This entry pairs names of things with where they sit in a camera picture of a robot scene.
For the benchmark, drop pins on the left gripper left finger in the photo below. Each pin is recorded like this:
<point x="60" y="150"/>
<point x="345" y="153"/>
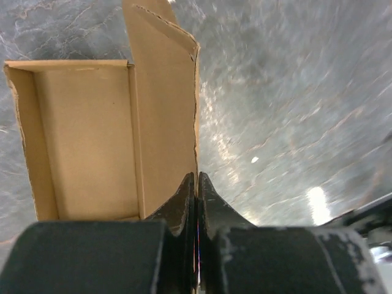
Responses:
<point x="154" y="255"/>

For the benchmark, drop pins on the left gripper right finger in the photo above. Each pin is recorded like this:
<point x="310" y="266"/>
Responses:
<point x="237" y="256"/>

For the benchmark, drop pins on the small cardboard box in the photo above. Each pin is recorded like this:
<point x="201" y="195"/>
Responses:
<point x="111" y="139"/>

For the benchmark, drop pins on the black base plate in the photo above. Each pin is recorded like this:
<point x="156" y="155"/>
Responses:
<point x="371" y="217"/>

